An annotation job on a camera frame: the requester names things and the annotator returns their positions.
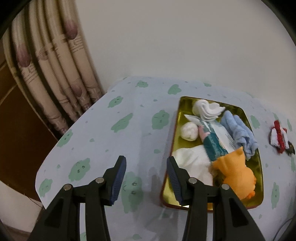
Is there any blue towel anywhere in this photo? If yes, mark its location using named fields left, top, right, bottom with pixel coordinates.
left=220, top=110, right=258, bottom=160

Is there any orange rubber duck toy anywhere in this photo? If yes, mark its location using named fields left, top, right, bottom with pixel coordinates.
left=212, top=147, right=256, bottom=200

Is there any green and white tissue pack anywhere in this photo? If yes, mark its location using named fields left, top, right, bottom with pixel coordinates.
left=185, top=114, right=237, bottom=161

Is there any white knitted sock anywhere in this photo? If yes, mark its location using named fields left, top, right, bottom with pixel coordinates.
left=172, top=145, right=213, bottom=186

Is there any white pompom ball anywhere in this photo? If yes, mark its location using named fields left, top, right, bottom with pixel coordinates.
left=181, top=122, right=199, bottom=142

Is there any red and black fabric scrunchie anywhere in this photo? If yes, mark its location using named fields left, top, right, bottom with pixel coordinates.
left=269, top=120, right=295, bottom=156

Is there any cloud-print tablecloth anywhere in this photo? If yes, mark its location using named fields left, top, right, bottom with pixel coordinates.
left=36, top=77, right=295, bottom=240

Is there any red and gold tin box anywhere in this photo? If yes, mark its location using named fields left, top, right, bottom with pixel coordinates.
left=171, top=96, right=264, bottom=209

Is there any beige patterned curtain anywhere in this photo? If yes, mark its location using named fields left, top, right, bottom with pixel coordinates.
left=1, top=1, right=103, bottom=138

